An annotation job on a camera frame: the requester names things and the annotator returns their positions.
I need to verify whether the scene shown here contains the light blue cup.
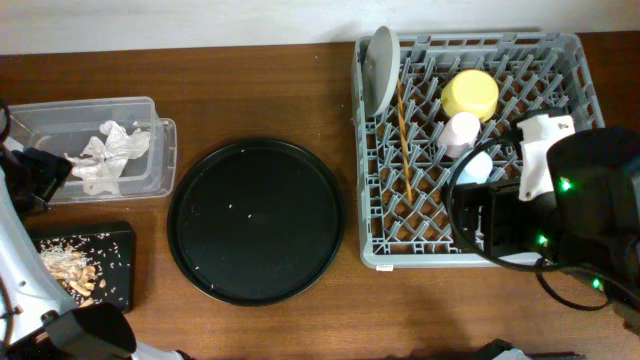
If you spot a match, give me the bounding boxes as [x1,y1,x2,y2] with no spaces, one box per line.
[456,152,493,185]

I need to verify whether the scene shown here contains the white napkin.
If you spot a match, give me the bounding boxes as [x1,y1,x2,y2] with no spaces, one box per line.
[64,120,151,195]

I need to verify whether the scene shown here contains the yellow bowl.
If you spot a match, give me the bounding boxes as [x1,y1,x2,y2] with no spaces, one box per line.
[441,69,500,122]

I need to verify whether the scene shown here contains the pink cup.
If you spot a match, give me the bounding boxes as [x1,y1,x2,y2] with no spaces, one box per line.
[437,112,480,159]

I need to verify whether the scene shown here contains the food scraps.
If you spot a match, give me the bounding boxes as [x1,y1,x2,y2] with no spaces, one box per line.
[40,244,106,307]

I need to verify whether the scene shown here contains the grey plate with food scraps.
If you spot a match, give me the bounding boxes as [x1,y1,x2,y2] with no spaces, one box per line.
[362,26,400,117]

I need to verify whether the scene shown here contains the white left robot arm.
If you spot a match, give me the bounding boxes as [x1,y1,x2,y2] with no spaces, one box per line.
[1,147,189,359]

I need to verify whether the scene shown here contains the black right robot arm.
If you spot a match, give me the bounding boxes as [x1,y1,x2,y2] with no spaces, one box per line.
[510,111,639,333]

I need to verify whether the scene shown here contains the clear plastic waste bin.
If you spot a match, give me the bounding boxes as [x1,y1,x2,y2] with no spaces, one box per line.
[7,97,177,204]

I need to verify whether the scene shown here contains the grey plastic dishwasher rack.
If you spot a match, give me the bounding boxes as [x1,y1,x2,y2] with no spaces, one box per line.
[352,33,604,269]

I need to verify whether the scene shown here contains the black rectangular bin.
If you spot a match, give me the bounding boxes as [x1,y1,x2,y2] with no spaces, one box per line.
[29,222,136,313]

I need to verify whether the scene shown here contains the white label sticker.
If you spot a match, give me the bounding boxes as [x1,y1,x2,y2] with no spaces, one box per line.
[375,265,394,272]

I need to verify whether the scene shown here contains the round black serving tray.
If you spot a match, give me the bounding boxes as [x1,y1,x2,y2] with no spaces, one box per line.
[167,139,346,307]

